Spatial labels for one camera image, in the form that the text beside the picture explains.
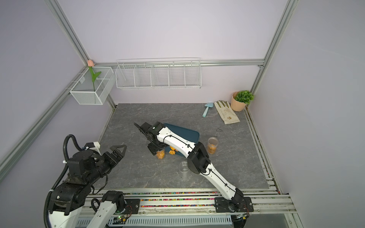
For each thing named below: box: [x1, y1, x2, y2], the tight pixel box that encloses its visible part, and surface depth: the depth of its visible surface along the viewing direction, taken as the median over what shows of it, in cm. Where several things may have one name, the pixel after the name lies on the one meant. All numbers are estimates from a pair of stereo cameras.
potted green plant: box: [230, 90, 255, 112], surface depth 110 cm
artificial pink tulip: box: [86, 59, 102, 92], surface depth 92 cm
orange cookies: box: [168, 145, 178, 155], surface depth 93 cm
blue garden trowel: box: [202, 102, 214, 118], surface depth 118 cm
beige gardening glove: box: [213, 100, 241, 125], surface depth 118 cm
